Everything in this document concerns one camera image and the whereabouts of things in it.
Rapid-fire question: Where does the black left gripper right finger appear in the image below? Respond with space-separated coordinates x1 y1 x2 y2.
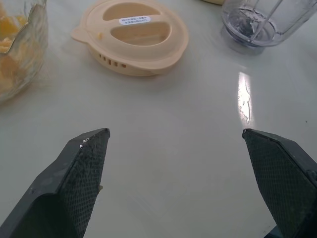
242 128 317 238

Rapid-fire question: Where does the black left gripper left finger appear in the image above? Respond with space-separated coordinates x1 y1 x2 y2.
0 127 111 238

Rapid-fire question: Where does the clear blender jar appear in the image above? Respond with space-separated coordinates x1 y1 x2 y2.
221 0 317 54

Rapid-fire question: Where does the clear bag of orange food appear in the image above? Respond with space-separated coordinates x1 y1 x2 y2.
0 2 28 96

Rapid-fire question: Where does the scalloped clear glass bowl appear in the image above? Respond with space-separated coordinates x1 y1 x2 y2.
0 0 52 104

